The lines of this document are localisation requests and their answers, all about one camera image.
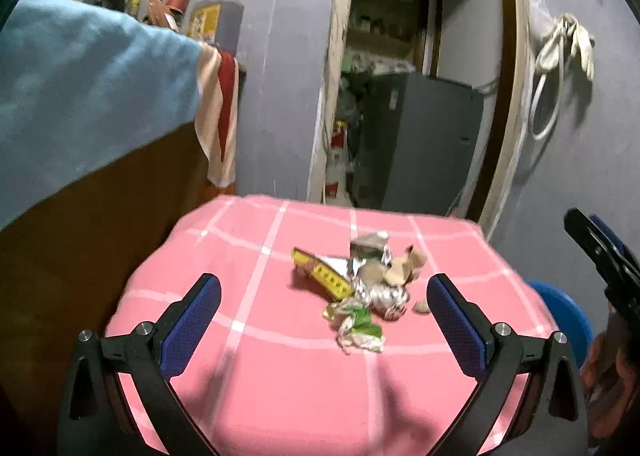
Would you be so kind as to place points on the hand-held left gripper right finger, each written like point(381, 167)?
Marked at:
point(455, 326)

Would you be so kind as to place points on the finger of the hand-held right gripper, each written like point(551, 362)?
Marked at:
point(587, 236)
point(617, 250)

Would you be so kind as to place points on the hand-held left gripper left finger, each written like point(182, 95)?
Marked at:
point(192, 326)

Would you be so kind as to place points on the blue plastic bin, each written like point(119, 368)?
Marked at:
point(560, 316)

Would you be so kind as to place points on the person's right hand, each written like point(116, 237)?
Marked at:
point(607, 386)

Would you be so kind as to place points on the silver foil wrapper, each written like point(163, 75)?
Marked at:
point(382, 298)

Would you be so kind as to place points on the green snack wrapper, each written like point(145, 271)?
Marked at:
point(362, 331)

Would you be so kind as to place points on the crumpled grey carton piece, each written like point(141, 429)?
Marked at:
point(367, 246)

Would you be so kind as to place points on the pink checked tablecloth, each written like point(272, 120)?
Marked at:
point(300, 386)

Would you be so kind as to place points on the wooden cabinet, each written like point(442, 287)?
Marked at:
point(75, 276)

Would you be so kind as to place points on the yellow snack wrapper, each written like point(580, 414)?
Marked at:
point(322, 272)

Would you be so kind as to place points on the white hanging gloves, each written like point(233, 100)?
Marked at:
point(582, 46)

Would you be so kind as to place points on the red and white bottle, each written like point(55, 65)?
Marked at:
point(337, 156)

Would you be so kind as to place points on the red and beige striped cloth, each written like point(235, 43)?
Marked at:
point(220, 101)

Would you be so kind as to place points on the light blue towel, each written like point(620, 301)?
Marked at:
point(90, 86)

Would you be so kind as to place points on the large cooking oil bottle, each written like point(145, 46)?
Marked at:
point(220, 11)

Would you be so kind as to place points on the wooden door frame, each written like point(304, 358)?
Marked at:
point(340, 36)

